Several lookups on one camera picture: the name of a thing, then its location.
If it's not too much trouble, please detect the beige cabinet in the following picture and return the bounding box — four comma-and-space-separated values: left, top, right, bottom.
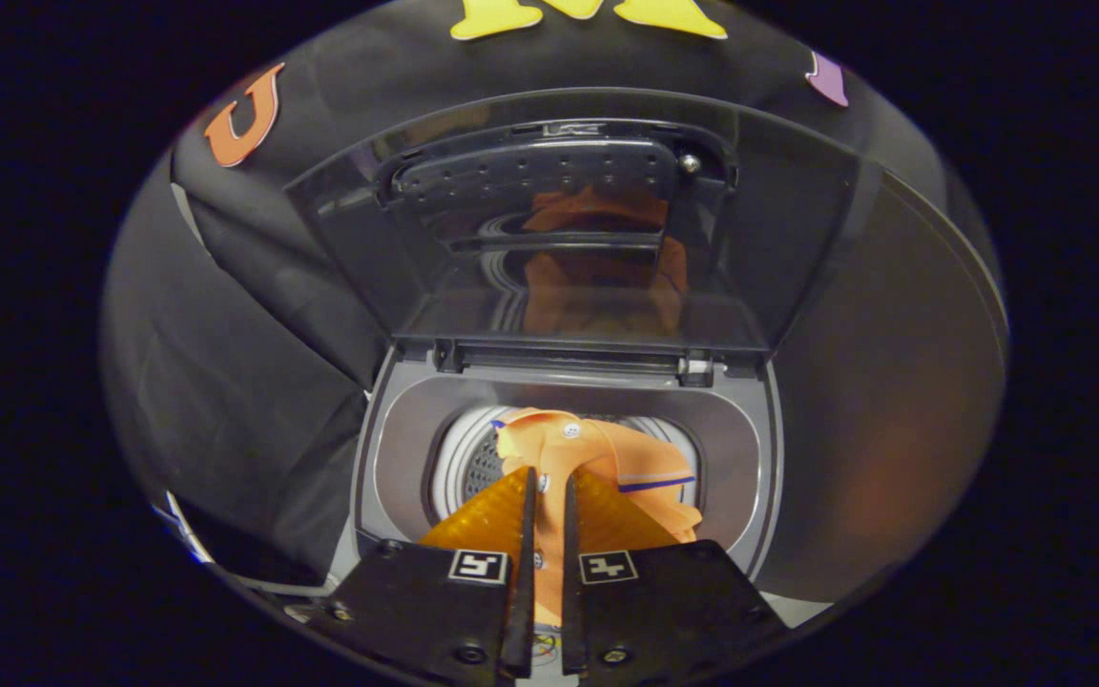
755, 162, 1008, 607

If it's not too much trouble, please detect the dark washing machine lid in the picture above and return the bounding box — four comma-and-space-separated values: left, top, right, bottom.
284, 88, 861, 387

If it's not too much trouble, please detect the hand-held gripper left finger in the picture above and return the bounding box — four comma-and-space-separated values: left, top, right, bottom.
321, 466, 539, 683

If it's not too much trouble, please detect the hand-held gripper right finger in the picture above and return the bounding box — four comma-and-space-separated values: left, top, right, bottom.
561, 472, 789, 680

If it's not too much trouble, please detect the orange polo shirt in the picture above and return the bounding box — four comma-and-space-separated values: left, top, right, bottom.
490, 407, 703, 626

